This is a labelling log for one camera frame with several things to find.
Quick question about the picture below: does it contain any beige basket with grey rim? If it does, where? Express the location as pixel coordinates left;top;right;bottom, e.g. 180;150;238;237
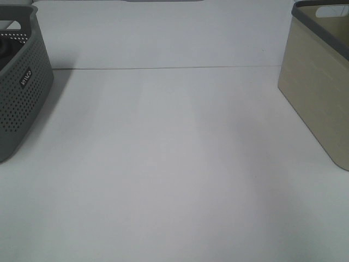
278;1;348;170

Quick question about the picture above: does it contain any grey perforated plastic basket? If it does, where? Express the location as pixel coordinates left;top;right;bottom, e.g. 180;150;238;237
1;4;54;162

